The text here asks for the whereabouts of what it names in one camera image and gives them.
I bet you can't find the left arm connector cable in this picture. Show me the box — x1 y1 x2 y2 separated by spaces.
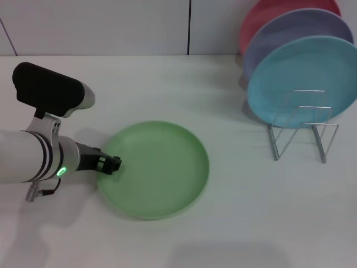
25 178 62 203

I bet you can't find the metal wire plate rack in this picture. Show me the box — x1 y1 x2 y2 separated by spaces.
268 89 340 164

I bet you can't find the black silver wrist camera box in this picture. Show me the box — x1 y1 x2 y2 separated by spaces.
12 61 97 118

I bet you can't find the pink plate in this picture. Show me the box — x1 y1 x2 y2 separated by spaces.
239 0 341 56

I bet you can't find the green plate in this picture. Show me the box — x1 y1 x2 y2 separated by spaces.
96 120 210 221

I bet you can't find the purple plate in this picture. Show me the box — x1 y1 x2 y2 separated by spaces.
242 8 354 81

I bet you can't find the blue plate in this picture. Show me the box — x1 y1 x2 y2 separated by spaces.
247 35 357 130

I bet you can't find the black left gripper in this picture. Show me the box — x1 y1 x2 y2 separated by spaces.
74 142 123 175

